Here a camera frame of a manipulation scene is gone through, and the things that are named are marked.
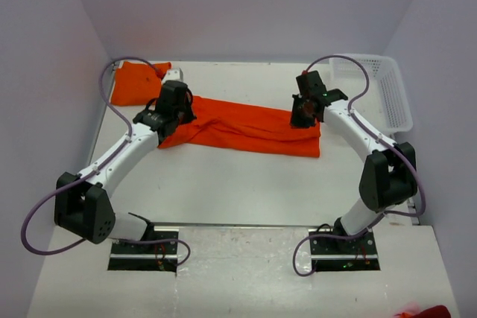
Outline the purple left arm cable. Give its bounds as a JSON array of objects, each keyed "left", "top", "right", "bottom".
[{"left": 20, "top": 57, "right": 192, "bottom": 267}]

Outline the orange t shirt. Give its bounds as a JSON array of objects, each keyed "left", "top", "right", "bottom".
[
  {"left": 111, "top": 61, "right": 172, "bottom": 106},
  {"left": 158, "top": 96, "right": 320, "bottom": 158}
]

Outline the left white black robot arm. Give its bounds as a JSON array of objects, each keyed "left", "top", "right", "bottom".
[{"left": 54, "top": 80, "right": 195, "bottom": 253}]

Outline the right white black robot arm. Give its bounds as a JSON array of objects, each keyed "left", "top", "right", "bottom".
[{"left": 290, "top": 71, "right": 418, "bottom": 253}]

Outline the folded orange t shirt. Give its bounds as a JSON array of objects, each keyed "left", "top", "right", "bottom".
[{"left": 111, "top": 61, "right": 172, "bottom": 106}]

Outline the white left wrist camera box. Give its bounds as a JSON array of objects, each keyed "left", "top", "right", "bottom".
[{"left": 163, "top": 68, "right": 183, "bottom": 82}]

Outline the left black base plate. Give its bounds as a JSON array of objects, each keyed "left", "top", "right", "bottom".
[{"left": 107, "top": 241, "right": 178, "bottom": 273}]

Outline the white plastic laundry basket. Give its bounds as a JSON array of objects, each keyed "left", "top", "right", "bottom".
[{"left": 329, "top": 54, "right": 413, "bottom": 136}]

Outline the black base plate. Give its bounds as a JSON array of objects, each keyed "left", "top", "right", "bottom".
[
  {"left": 309, "top": 232, "right": 380, "bottom": 273},
  {"left": 107, "top": 241, "right": 178, "bottom": 273}
]

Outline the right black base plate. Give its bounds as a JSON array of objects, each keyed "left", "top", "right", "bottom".
[{"left": 309, "top": 232, "right": 380, "bottom": 273}]

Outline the red cloth at edge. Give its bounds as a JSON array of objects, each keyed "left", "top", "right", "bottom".
[{"left": 393, "top": 305, "right": 452, "bottom": 318}]

